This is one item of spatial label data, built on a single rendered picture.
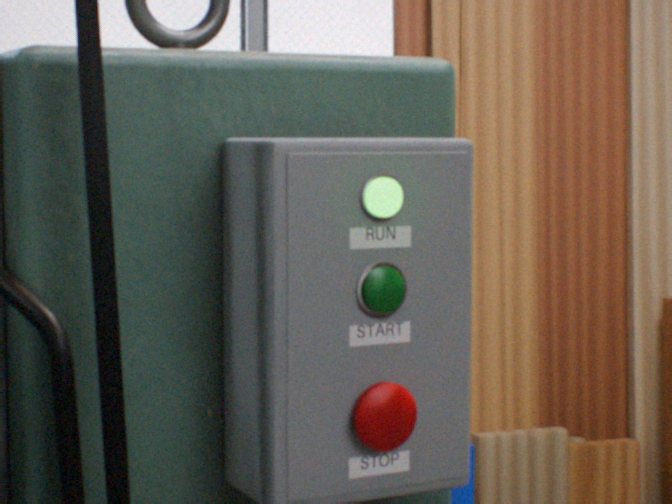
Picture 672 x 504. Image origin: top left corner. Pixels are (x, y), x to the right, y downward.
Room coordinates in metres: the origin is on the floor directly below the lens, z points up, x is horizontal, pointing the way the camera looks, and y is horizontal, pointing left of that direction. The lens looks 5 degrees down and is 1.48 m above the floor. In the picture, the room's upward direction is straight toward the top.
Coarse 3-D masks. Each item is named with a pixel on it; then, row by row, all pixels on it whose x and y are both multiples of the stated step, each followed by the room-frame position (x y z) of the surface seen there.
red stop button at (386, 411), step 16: (384, 384) 0.53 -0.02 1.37; (368, 400) 0.53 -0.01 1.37; (384, 400) 0.53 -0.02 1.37; (400, 400) 0.53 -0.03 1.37; (368, 416) 0.53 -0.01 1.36; (384, 416) 0.53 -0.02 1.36; (400, 416) 0.53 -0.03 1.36; (416, 416) 0.54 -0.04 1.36; (368, 432) 0.53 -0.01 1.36; (384, 432) 0.53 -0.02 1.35; (400, 432) 0.53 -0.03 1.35; (384, 448) 0.53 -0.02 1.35
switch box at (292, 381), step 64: (256, 192) 0.53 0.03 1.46; (320, 192) 0.53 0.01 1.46; (448, 192) 0.55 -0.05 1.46; (256, 256) 0.53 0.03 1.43; (320, 256) 0.53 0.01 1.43; (384, 256) 0.54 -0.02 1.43; (448, 256) 0.56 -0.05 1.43; (256, 320) 0.53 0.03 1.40; (320, 320) 0.53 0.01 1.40; (384, 320) 0.54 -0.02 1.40; (448, 320) 0.56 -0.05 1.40; (256, 384) 0.53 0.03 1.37; (320, 384) 0.53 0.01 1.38; (448, 384) 0.56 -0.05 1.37; (256, 448) 0.53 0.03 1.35; (320, 448) 0.53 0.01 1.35; (448, 448) 0.56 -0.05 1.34
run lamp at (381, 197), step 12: (372, 180) 0.53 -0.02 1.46; (384, 180) 0.53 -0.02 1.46; (396, 180) 0.54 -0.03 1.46; (372, 192) 0.53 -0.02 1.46; (384, 192) 0.53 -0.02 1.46; (396, 192) 0.54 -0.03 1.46; (372, 204) 0.53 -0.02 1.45; (384, 204) 0.53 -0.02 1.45; (396, 204) 0.54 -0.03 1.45; (372, 216) 0.54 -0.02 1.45; (384, 216) 0.53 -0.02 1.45
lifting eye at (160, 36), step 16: (128, 0) 0.66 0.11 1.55; (144, 0) 0.67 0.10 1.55; (224, 0) 0.69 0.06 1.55; (128, 16) 0.67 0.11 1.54; (144, 16) 0.66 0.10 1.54; (208, 16) 0.68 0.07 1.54; (224, 16) 0.69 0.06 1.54; (144, 32) 0.67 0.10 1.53; (160, 32) 0.67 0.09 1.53; (176, 32) 0.67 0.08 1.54; (192, 32) 0.68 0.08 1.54; (208, 32) 0.68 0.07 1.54; (176, 48) 0.67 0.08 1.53; (192, 48) 0.68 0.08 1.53
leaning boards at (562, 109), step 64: (448, 0) 1.95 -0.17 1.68; (512, 0) 1.98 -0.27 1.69; (576, 0) 2.05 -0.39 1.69; (640, 0) 2.07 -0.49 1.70; (512, 64) 1.98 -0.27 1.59; (576, 64) 2.05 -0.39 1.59; (640, 64) 2.06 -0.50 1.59; (512, 128) 1.97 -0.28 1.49; (576, 128) 2.04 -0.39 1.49; (640, 128) 2.06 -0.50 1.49; (512, 192) 1.96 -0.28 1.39; (576, 192) 2.04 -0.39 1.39; (640, 192) 2.05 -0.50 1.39; (512, 256) 1.96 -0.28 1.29; (576, 256) 2.03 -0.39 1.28; (640, 256) 2.04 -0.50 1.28; (512, 320) 1.95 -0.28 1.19; (576, 320) 2.03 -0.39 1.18; (640, 320) 2.04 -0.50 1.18; (512, 384) 1.95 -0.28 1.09; (576, 384) 2.02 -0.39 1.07; (640, 384) 2.03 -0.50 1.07; (512, 448) 1.81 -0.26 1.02; (576, 448) 1.87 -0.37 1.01; (640, 448) 2.02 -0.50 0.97
